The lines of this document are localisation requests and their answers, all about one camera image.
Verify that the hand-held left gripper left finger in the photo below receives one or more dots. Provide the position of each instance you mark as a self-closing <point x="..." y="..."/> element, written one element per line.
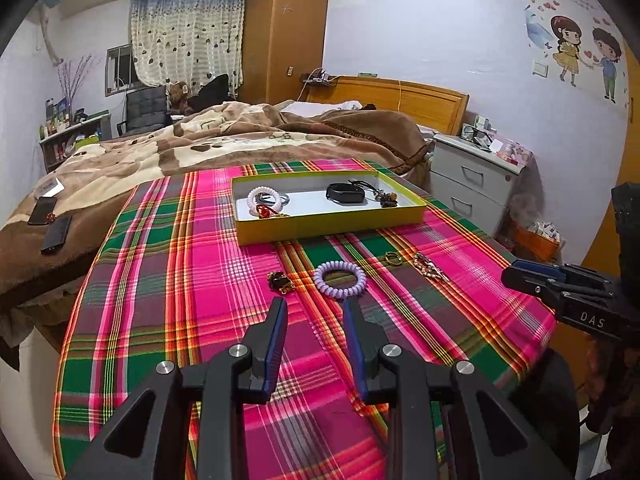
<point x="275" y="350"/>

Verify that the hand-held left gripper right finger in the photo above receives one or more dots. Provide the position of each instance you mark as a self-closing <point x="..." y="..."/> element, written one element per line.
<point x="354" y="350"/>

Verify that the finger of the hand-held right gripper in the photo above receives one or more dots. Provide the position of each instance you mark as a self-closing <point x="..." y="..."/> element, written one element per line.
<point x="540" y="269"/>
<point x="525" y="282"/>

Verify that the brown gold brooch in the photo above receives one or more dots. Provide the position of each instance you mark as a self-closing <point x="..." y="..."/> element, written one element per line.
<point x="279" y="281"/>

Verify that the yellow cardboard box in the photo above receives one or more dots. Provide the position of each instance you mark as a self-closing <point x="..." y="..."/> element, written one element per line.
<point x="325" y="225"/>

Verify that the black wristband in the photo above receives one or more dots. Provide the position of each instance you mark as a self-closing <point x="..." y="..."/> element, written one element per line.
<point x="345" y="196"/>

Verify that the orange box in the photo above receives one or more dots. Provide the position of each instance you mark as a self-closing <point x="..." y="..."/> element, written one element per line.
<point x="537" y="247"/>

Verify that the orange door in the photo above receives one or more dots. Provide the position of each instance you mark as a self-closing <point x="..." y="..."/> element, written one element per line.
<point x="602" y="240"/>

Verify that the white nightstand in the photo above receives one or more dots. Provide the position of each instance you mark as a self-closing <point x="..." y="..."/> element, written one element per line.
<point x="470" y="180"/>

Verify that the pink box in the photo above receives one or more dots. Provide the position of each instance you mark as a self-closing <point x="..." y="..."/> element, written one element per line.
<point x="515" y="152"/>

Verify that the plaid tablecloth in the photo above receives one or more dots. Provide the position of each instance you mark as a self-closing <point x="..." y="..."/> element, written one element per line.
<point x="165" y="285"/>

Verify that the eyeglasses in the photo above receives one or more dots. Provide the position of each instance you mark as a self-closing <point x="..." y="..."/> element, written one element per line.
<point x="475" y="136"/>

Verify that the wooden headboard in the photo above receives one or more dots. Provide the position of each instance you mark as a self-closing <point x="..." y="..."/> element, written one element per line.
<point x="425" y="102"/>

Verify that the brown patterned blanket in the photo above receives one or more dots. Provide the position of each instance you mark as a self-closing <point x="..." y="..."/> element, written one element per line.
<point x="125" y="160"/>

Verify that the white pillow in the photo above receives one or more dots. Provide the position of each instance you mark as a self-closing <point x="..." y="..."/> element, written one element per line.
<point x="315" y="108"/>

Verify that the dark cloth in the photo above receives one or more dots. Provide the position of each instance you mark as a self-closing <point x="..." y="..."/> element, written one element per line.
<point x="215" y="92"/>

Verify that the brown teddy bear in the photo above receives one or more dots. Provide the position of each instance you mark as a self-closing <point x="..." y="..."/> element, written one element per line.
<point x="178" y="97"/>

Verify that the black phone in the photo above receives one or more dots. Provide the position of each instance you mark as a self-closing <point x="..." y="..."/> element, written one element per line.
<point x="42" y="211"/>

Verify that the power strip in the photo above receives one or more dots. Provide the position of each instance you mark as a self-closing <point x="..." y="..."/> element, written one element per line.
<point x="317" y="79"/>

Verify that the black chair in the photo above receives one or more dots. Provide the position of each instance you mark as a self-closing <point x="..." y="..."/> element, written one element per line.
<point x="145" y="107"/>

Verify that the white card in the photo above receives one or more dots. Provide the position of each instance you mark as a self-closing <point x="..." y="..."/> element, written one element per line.
<point x="51" y="186"/>

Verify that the white shelf with bottles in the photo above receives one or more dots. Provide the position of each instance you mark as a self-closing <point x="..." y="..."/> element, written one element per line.
<point x="72" y="142"/>

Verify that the wooden wardrobe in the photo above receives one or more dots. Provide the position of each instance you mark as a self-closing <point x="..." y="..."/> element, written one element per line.
<point x="282" y="35"/>

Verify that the window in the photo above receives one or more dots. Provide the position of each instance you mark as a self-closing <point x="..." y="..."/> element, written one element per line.
<point x="117" y="67"/>

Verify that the heart patterned curtain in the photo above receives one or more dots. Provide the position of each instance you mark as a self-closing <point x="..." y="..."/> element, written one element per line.
<point x="185" y="35"/>

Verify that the purple flower branches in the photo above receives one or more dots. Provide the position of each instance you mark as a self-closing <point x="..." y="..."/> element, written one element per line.
<point x="72" y="77"/>

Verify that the air conditioner pipe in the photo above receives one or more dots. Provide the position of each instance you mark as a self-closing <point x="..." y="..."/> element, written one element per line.
<point x="50" y="40"/>

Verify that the light switch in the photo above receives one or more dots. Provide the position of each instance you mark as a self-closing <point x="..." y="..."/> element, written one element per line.
<point x="540" y="69"/>

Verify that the cartoon couple wall sticker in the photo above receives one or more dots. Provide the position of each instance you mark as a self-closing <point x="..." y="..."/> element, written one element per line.
<point x="565" y="47"/>

